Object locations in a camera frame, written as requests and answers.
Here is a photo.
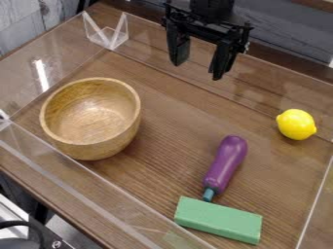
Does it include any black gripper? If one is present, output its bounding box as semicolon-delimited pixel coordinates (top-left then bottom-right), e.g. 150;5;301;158
163;0;254;81

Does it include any purple toy eggplant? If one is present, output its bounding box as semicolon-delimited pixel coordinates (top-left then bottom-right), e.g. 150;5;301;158
204;135;249;202

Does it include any brown wooden bowl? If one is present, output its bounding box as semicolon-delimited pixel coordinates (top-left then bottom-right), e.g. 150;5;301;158
39;77;142;160

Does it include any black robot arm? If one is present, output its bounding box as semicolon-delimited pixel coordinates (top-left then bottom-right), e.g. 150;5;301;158
162;0;254;81

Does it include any yellow toy lemon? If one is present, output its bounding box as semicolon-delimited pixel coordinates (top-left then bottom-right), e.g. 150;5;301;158
276;109;317;141

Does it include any green rectangular block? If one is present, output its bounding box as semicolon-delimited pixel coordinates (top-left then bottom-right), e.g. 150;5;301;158
174;196;262;245

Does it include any clear acrylic tray wall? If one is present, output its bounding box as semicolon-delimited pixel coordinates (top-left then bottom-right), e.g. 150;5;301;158
0;5;333;249

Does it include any black cable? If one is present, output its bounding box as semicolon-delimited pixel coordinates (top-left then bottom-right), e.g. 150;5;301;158
0;220;46;249

